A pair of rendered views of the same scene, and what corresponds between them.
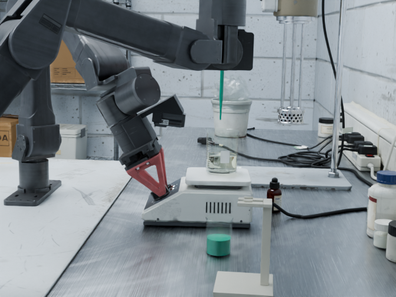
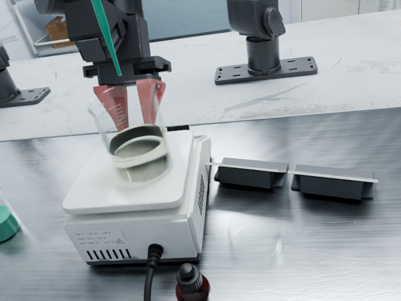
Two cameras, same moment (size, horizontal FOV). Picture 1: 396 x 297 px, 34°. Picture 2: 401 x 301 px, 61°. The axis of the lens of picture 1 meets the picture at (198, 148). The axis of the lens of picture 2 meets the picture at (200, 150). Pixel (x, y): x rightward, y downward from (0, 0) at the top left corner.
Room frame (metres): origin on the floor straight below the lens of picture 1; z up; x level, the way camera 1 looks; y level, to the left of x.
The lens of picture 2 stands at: (1.33, -0.32, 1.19)
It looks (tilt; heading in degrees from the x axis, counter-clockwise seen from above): 35 degrees down; 101
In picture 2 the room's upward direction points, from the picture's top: 12 degrees counter-clockwise
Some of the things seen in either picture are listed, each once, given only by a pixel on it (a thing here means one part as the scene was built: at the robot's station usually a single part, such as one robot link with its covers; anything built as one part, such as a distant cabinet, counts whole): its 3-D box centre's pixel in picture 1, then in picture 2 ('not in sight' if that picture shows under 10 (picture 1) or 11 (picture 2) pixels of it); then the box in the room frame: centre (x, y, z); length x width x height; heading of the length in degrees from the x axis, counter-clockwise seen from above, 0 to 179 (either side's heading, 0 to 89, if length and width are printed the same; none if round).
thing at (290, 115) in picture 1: (292, 70); not in sight; (1.57, -0.22, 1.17); 0.07 x 0.07 x 0.25
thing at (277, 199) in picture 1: (274, 194); (193, 292); (1.27, -0.15, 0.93); 0.03 x 0.03 x 0.07
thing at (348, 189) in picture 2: not in sight; (332, 172); (1.42, 0.00, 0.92); 0.09 x 0.06 x 0.04; 162
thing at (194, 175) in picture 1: (217, 175); (134, 167); (1.21, -0.04, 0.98); 0.12 x 0.12 x 0.01; 89
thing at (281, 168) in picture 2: not in sight; (247, 163); (1.33, 0.03, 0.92); 0.09 x 0.06 x 0.04; 162
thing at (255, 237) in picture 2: not in sight; (255, 236); (1.33, -0.08, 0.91); 0.06 x 0.06 x 0.02
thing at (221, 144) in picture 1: (220, 152); (137, 135); (1.23, -0.04, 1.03); 0.07 x 0.06 x 0.08; 52
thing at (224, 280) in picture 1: (245, 243); not in sight; (0.86, -0.07, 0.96); 0.08 x 0.08 x 0.13; 84
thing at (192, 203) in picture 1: (203, 198); (149, 182); (1.21, -0.01, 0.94); 0.22 x 0.13 x 0.08; 89
